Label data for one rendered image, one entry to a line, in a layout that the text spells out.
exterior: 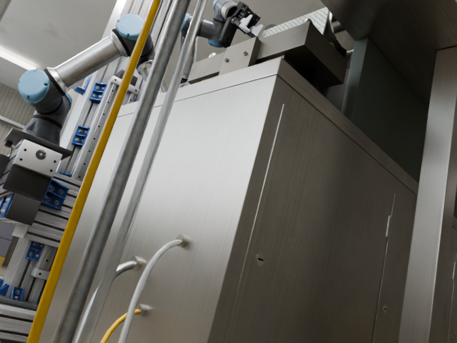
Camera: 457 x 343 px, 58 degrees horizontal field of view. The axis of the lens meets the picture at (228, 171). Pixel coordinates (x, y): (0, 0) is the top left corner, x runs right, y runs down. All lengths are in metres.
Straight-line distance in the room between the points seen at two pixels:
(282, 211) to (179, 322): 0.27
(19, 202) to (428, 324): 1.29
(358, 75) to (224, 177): 0.47
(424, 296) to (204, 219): 0.47
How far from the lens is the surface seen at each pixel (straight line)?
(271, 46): 0.99
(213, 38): 1.80
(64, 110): 1.81
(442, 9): 1.07
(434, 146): 1.04
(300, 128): 0.85
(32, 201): 1.62
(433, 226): 0.97
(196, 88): 1.00
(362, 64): 1.10
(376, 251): 1.10
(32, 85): 1.68
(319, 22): 1.26
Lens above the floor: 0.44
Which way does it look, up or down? 17 degrees up
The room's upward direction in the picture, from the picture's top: 15 degrees clockwise
